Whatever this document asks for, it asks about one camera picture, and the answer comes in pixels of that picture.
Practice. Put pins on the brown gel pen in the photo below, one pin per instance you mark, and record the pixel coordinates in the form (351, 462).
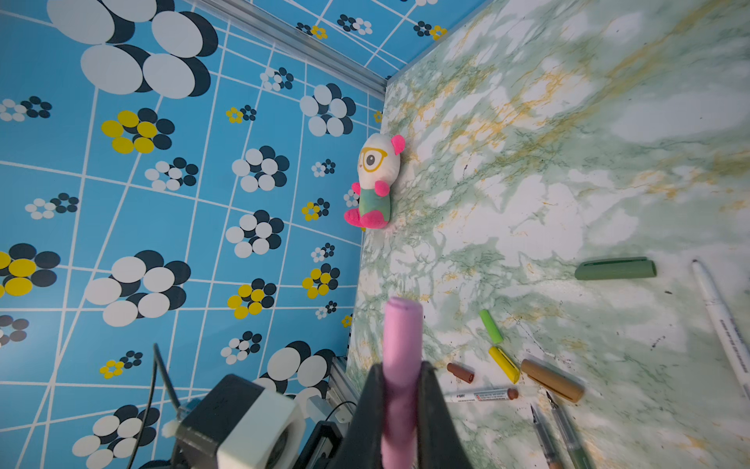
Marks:
(549, 450)

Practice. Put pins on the dark green pen cap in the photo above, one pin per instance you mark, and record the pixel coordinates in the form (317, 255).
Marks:
(619, 268)

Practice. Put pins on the yellow pen cap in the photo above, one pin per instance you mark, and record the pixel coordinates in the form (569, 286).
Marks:
(506, 364)

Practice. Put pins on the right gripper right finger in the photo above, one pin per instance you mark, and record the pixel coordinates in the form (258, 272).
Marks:
(438, 444)

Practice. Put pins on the white pink plush toy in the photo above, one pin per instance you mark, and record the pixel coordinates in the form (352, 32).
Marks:
(378, 167)

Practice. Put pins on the green gel pen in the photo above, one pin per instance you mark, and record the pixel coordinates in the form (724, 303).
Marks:
(574, 447)

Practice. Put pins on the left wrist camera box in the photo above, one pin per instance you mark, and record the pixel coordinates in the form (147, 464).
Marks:
(239, 424)

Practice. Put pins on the white pen yellow tip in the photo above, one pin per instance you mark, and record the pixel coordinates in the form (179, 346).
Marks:
(730, 338)

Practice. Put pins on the light green pen cap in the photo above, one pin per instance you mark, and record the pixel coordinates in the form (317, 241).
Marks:
(492, 330)

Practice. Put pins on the tan brown pen cap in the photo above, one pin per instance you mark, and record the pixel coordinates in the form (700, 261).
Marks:
(553, 381)

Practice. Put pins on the white pen brown tip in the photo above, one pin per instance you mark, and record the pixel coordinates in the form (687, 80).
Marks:
(486, 395)

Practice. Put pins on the dark brown pen cap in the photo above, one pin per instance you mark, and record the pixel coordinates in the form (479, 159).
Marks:
(461, 372)

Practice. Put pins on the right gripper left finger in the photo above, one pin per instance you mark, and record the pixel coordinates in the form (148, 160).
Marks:
(361, 448)

